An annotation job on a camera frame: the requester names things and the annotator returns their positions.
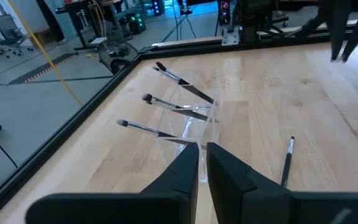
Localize black aluminium table frame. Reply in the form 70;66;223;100
0;29;358;223

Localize striped cable cover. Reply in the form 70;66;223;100
8;52;78;85

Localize black desk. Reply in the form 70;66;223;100
55;0;117;52

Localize black office chair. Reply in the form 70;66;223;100
0;14;30;58

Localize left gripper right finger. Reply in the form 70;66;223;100
206;142;358;224

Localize green lit device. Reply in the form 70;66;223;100
126;11;147;34

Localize computer tower coloured lights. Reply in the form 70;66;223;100
217;0;232;26

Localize silver corner bracket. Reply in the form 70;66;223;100
221;26;241;47

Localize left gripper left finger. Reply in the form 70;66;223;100
25;142;200;224

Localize clear acrylic organizer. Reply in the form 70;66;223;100
155;70;223;184

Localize yellow cable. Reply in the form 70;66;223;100
7;0;83;106

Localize coiled black cable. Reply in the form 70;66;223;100
97;40;140;75

